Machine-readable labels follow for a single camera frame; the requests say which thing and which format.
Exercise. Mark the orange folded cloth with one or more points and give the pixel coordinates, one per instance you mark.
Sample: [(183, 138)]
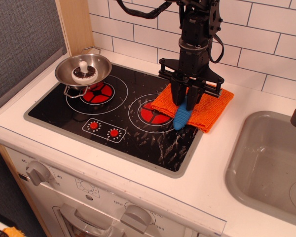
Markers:
[(205, 113)]

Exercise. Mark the orange object bottom left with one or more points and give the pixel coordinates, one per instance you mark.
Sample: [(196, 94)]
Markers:
[(13, 232)]

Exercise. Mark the left grey oven knob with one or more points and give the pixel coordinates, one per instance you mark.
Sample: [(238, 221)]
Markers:
[(37, 172)]

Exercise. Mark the white toy mushroom slice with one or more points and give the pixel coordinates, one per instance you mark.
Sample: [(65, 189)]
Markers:
[(84, 74)]

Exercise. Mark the black toy stovetop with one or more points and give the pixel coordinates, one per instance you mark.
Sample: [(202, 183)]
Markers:
[(121, 101)]

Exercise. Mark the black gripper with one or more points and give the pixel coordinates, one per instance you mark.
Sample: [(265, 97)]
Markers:
[(191, 71)]

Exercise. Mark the small steel pot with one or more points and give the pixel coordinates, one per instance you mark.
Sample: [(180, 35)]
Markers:
[(64, 69)]

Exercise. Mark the right red stove button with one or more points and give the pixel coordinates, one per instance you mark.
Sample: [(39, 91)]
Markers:
[(114, 133)]

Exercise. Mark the grey plastic sink basin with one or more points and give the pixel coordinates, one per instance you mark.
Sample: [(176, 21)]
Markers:
[(262, 170)]

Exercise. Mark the right grey oven knob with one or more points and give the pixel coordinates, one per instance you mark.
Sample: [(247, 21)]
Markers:
[(136, 218)]

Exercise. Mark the wooden side post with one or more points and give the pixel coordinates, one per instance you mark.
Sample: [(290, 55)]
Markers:
[(76, 25)]

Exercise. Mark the left red stove button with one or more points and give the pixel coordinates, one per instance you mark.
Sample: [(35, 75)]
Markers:
[(94, 125)]

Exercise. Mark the oven door with handle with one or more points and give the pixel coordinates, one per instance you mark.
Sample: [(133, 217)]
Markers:
[(87, 222)]

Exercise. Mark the blue handled metal fork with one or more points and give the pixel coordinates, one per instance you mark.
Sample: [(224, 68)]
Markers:
[(182, 115)]

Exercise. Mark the grey oven knob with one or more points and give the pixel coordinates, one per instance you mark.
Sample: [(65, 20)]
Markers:
[(136, 218), (37, 172)]

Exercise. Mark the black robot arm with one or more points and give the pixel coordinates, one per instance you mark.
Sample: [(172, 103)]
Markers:
[(199, 22)]

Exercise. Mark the red stove button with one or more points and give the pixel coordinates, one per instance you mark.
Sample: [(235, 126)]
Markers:
[(114, 133), (94, 125)]

